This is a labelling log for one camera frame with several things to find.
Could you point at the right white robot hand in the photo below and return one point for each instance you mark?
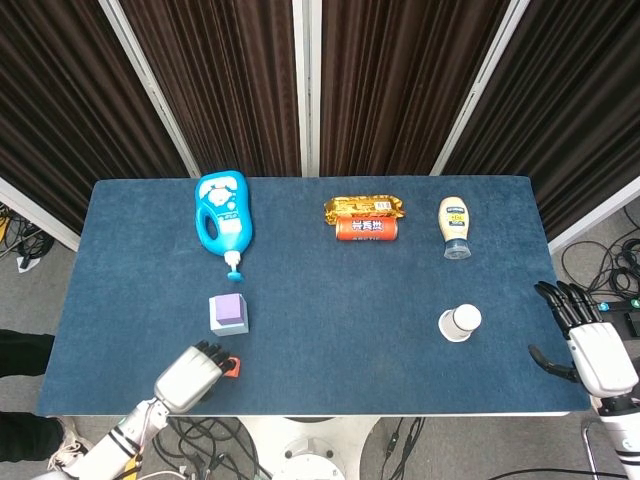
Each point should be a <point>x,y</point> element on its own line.
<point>602,357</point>

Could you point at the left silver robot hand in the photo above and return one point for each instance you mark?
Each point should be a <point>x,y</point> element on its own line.
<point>187,380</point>

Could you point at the small orange yellow cube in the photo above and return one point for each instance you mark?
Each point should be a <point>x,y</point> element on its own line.
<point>235,367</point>

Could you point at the purple cube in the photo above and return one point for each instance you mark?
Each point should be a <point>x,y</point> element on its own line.
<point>229,307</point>

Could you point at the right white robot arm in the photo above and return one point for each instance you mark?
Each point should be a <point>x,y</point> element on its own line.
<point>622,440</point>

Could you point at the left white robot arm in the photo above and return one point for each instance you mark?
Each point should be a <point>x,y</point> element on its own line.
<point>105,455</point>

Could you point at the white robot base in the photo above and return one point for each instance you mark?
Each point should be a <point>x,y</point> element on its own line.
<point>310,445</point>

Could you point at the black power strip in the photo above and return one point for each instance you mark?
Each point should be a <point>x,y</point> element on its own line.
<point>625,310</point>

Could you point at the light blue large cube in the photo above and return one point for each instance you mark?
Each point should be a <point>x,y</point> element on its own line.
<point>230,327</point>

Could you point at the white sneaker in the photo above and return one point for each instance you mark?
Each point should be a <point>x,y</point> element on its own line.
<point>70,445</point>

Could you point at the white paper cup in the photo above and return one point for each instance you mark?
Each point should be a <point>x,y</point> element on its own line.
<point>460,322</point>

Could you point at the blue detergent pump bottle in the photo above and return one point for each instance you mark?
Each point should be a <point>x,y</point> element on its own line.
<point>225,220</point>

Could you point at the person in black clothes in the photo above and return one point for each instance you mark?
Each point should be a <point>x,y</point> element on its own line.
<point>25,350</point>

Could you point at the blue table mat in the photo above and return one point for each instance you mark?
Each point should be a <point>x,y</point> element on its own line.
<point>350,300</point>

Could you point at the mayonnaise squeeze bottle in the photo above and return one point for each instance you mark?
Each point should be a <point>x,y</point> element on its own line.
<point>455,220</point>

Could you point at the orange soda can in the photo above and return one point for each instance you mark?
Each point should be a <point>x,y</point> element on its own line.
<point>367,229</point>

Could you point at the golden snack packet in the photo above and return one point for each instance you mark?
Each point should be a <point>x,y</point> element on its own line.
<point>365,204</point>

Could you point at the dark brown pleated partition panel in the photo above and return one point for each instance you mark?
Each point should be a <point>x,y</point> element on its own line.
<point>395,85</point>
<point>575,100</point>
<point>225,85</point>
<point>65,100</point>

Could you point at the white partition frame rail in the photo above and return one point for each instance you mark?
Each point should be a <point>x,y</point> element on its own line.
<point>595,215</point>
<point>35,212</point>

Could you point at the white partition frame post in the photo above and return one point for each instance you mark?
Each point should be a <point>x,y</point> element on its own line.
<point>150,87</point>
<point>306,85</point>
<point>480,90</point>

